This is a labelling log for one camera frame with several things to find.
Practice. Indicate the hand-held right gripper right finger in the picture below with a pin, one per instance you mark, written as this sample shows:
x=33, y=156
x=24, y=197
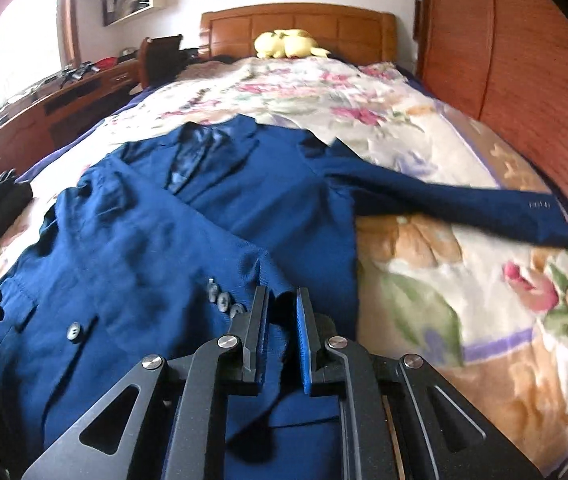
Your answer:
x=306, y=350

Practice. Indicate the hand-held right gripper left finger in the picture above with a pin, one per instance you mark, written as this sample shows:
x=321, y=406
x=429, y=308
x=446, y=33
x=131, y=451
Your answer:
x=263, y=340

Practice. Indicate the blue suit jacket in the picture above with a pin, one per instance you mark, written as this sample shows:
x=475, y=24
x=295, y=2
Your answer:
x=139, y=240

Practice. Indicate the floral plush blanket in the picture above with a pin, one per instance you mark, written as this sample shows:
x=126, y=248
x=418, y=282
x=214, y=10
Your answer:
x=463, y=280

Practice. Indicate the wooden desk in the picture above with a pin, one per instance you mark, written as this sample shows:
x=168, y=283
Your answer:
x=24, y=125

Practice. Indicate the blue bed sheet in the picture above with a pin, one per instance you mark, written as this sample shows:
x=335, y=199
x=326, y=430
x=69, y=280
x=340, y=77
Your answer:
x=129, y=102

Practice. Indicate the window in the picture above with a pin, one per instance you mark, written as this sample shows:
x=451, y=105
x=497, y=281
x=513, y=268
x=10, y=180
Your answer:
x=19, y=40

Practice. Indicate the red basket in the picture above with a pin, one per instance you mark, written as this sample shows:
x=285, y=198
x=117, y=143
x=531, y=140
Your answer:
x=105, y=63

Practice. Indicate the yellow plush toy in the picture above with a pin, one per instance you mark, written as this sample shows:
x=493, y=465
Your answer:
x=284, y=45

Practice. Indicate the dark brown chair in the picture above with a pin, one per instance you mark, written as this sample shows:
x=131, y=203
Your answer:
x=159, y=60

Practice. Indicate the wooden bed headboard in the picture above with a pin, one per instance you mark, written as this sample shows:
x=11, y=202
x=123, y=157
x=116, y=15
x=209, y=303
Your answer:
x=314, y=22

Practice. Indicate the wooden slatted wardrobe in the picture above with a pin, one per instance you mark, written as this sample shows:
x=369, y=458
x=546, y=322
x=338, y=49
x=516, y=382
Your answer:
x=513, y=60

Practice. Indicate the dark picture frame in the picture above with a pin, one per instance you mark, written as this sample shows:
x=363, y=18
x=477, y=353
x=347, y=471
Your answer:
x=109, y=9

